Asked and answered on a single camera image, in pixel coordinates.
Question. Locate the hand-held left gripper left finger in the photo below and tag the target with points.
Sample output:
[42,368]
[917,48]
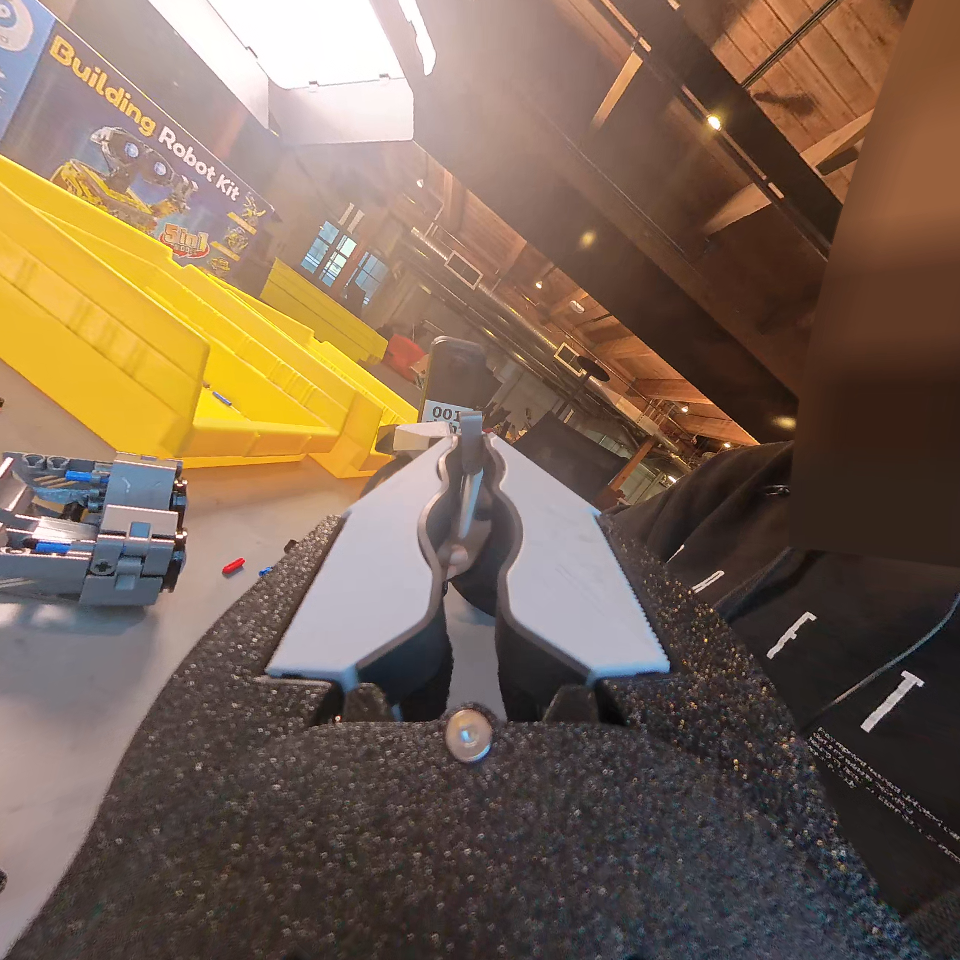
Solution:
[360,592]

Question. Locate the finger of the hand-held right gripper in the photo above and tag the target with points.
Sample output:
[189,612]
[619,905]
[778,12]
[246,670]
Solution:
[416,436]

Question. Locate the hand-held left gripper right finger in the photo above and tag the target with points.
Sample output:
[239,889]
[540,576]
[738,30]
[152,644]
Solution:
[577,592]

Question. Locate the grey axle pin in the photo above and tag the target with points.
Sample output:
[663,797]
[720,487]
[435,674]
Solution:
[469,502]

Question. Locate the yellow bin with dividers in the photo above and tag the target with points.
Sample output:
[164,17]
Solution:
[97,360]

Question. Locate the grey desk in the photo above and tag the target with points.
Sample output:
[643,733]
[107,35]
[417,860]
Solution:
[112,675]

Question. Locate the yellow storage bin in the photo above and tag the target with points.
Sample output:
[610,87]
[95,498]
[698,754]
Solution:
[375,427]
[322,307]

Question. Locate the grey toy robot head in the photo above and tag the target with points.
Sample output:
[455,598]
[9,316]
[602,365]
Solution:
[127,525]

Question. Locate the robot kit box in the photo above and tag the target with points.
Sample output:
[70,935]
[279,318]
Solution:
[112,112]

